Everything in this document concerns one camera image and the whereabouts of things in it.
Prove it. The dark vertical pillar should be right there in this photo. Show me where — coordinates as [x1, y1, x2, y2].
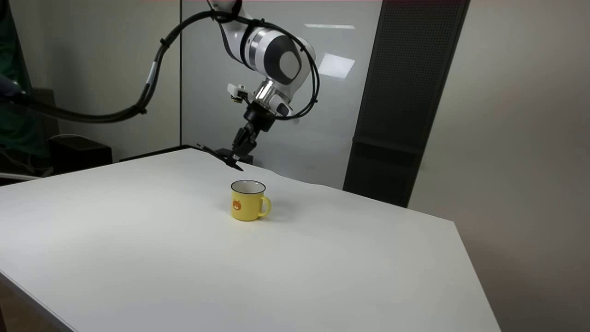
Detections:
[342, 0, 473, 208]

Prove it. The glossy white board panel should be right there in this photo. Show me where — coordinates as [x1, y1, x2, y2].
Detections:
[181, 0, 384, 189]

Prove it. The yellow enamel mug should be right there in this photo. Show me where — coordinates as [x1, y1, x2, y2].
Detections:
[229, 178, 274, 222]

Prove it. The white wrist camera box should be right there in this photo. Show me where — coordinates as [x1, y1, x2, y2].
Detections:
[226, 80, 251, 104]

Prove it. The black camera cable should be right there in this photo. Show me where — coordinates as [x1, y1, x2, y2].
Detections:
[270, 16, 323, 121]

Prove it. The black square stool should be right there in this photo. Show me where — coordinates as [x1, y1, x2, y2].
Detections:
[49, 134, 115, 174]

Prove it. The thick black cable hose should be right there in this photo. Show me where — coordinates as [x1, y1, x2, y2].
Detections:
[0, 7, 239, 125]

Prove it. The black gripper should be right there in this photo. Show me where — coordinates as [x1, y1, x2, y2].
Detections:
[229, 99, 279, 162]

